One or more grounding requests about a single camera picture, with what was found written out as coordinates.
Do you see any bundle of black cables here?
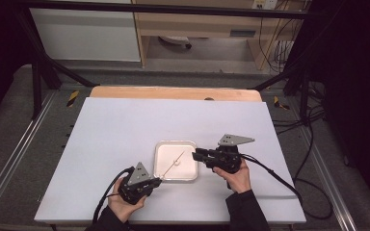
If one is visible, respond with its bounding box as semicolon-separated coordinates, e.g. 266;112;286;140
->
258;9;327;136

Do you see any square metal tray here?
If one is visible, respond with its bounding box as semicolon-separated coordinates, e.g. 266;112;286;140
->
152;139;199;183

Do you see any thin wooden skewer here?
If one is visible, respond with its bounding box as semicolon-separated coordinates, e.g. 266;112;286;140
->
160;150;186;179

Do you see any person's left hand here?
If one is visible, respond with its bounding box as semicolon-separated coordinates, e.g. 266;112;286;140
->
107;177;147;224

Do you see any black metal frame bar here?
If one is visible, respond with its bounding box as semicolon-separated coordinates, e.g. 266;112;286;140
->
15;0;310;20

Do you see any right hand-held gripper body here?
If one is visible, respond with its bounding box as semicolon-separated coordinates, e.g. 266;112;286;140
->
204;133;256;175

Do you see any light wooden desk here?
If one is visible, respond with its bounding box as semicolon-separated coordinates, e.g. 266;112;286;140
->
130;0;310;70

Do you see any person's right hand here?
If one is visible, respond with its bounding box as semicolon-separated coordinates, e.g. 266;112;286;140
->
212;158;252;194

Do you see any chair base caster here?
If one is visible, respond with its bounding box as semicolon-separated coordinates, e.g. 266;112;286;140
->
158;35;194;50

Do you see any white wall socket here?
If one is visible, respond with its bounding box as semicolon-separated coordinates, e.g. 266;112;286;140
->
251;0;279;11

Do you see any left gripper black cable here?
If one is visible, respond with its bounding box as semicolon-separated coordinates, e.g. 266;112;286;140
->
92;166;137;224

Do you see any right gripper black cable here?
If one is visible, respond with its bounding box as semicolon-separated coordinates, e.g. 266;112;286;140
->
240;153;334;221

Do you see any yellow black tape strip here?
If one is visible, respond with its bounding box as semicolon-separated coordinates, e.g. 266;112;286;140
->
66;90;80;108
273;95;291;111

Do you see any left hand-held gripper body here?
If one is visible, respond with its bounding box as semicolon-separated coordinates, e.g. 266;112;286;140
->
118;161;157;206

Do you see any aluminium floor rail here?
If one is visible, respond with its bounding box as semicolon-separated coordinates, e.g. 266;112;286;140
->
296;127;358;231
0;91;58;219

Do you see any white cabinet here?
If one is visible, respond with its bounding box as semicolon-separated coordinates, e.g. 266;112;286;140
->
30;7;142;63

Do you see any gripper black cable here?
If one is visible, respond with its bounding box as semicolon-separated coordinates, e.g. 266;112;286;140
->
92;166;137;224
240;153;334;221

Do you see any wooden table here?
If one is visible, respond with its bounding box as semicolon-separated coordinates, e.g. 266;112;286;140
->
89;85;263;103

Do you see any black metal frame stand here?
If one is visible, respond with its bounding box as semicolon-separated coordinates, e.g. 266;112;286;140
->
14;9;100;120
252;47;313;126

